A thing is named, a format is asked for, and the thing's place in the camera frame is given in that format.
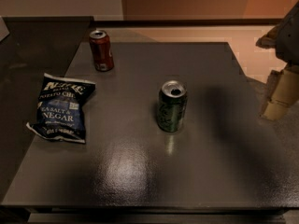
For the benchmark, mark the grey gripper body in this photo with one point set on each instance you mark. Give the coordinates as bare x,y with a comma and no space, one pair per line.
289,36

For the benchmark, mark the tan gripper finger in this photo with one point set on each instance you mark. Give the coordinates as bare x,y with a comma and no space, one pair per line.
281,92
269,40

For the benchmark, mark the green soda can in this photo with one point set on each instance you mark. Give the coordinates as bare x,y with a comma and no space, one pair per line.
172,103

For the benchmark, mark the red soda can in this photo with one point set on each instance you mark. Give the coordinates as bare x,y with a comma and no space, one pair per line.
101,49

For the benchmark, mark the blue chip bag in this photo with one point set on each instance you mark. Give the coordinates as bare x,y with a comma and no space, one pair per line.
59,114

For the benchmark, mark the white paper corner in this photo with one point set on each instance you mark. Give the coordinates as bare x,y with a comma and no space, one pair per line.
4,32

